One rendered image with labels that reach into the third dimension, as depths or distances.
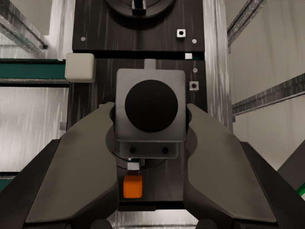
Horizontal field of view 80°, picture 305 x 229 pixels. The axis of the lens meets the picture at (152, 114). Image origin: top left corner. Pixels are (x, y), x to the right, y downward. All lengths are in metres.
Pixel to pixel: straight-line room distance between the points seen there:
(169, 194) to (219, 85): 0.21
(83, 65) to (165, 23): 0.17
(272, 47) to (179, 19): 0.28
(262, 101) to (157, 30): 0.21
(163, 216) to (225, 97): 0.23
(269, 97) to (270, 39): 0.29
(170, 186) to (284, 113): 0.34
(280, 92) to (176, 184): 0.20
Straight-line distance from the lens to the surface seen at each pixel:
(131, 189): 0.21
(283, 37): 0.60
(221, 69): 0.37
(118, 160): 0.29
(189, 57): 0.36
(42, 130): 0.41
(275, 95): 0.30
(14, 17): 0.36
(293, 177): 0.31
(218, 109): 0.36
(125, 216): 0.34
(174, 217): 0.34
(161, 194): 0.32
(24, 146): 0.43
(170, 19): 0.38
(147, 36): 0.36
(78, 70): 0.33
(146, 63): 0.16
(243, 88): 0.49
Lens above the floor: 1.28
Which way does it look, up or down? 81 degrees down
